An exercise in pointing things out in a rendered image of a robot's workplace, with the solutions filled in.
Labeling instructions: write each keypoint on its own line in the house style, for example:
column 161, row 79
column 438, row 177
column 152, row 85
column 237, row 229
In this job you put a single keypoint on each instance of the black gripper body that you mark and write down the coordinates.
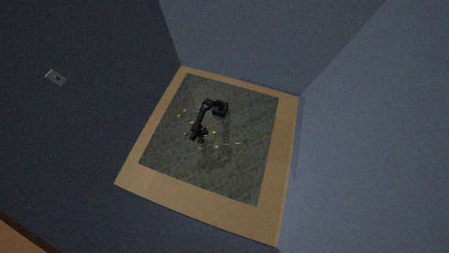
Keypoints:
column 200, row 140

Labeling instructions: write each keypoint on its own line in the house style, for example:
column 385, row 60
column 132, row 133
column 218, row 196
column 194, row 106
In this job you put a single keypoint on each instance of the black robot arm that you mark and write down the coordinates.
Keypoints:
column 195, row 129

